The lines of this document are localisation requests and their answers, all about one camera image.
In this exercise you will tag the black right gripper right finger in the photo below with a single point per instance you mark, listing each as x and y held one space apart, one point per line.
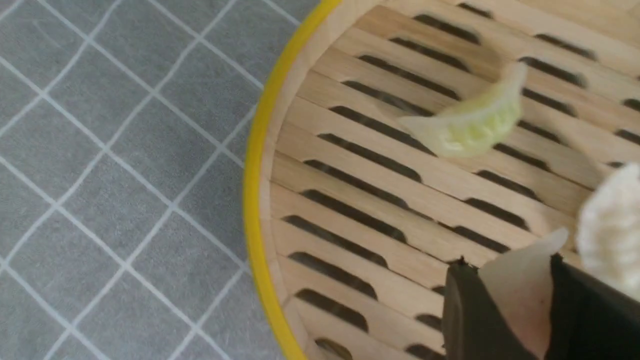
589 319

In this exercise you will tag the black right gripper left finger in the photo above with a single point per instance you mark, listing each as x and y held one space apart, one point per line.
472 326

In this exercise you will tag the pink dumpling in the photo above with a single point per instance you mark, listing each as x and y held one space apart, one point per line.
520 283

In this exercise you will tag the cream dumpling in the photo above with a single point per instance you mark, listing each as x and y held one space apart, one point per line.
608 231

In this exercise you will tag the pale green dumpling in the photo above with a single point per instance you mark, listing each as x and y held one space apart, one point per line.
473 126

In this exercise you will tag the bamboo steamer tray yellow rim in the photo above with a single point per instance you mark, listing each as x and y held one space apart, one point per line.
350 222

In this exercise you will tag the grey checked tablecloth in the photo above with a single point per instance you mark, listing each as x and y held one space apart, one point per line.
123 137

